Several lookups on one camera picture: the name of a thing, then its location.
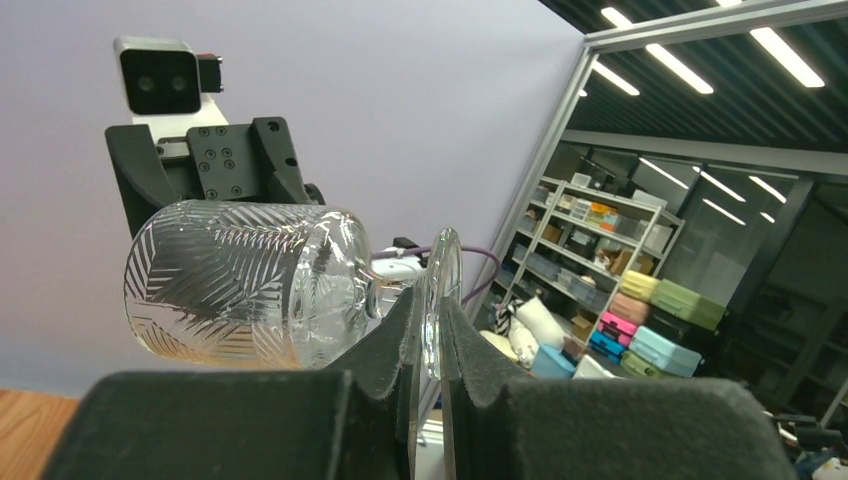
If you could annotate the aluminium enclosure frame post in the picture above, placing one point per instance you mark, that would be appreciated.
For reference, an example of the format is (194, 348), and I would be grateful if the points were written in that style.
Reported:
(732, 115)

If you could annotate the stack of coloured suitcases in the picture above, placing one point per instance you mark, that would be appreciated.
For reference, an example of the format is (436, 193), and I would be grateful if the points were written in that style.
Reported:
(657, 328)

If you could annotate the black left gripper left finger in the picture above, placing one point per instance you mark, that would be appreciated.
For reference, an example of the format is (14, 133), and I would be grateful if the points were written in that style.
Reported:
(354, 419)

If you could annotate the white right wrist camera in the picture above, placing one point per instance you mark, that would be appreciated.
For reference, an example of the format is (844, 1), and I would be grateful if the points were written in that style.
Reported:
(167, 86)

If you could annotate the clear wine glass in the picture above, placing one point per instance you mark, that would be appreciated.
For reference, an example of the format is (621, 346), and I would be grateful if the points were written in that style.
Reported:
(251, 285)

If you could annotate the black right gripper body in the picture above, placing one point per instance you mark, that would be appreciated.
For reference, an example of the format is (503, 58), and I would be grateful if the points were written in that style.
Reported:
(254, 162)

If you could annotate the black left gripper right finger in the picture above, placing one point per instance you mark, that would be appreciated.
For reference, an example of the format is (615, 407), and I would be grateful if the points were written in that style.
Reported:
(503, 423)

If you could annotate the metal storage shelf with boxes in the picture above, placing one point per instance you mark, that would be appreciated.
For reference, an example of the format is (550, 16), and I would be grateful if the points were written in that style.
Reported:
(571, 247)

